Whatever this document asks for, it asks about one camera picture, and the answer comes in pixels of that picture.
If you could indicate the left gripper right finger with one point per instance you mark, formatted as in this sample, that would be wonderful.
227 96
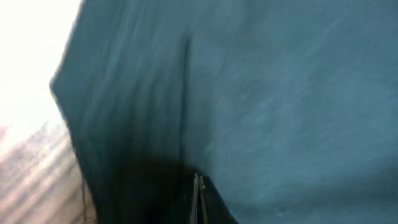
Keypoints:
202 201

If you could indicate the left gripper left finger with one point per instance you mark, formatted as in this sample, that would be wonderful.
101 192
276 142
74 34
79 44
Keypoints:
193 212

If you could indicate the black t-shirt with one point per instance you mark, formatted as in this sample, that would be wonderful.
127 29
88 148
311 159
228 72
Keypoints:
287 108

